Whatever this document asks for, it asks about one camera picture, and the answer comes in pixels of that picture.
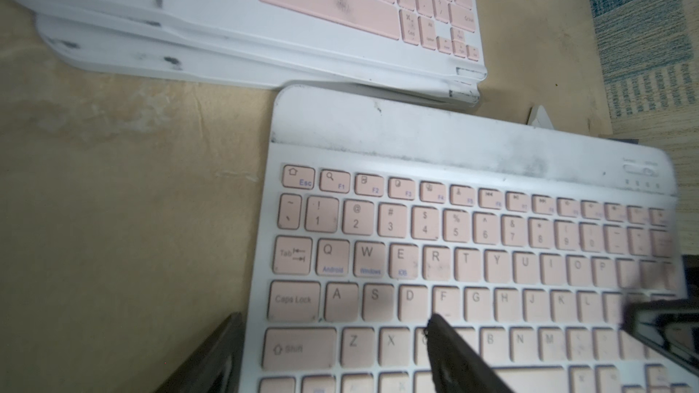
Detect yellow key keyboard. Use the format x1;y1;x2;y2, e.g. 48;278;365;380
35;15;481;110

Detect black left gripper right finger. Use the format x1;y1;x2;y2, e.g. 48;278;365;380
425;314;513;393

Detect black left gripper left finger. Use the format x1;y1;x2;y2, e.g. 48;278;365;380
156;312;245;393

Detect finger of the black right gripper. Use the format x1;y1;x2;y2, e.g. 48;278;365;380
622;298;698;376

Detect white key keyboard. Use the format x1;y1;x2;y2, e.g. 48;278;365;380
527;105;555;130

